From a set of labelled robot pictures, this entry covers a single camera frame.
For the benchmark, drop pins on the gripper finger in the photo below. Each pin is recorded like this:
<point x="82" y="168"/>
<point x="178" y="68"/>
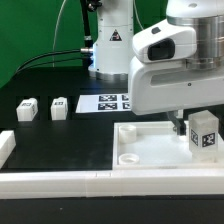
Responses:
<point x="179" y="124"/>

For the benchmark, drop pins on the white square tabletop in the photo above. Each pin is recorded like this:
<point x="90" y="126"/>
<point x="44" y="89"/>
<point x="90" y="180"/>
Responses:
<point x="155" y="145"/>

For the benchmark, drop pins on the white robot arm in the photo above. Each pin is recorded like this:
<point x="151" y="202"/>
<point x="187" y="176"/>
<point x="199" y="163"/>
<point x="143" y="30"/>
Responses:
<point x="173" y="65"/>

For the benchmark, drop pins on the white U-shaped fence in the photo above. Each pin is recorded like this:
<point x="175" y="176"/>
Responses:
<point x="122" y="180"/>

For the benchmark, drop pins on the paper sheet with markers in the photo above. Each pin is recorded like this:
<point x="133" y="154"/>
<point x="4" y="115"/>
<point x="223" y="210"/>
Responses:
<point x="103" y="103"/>

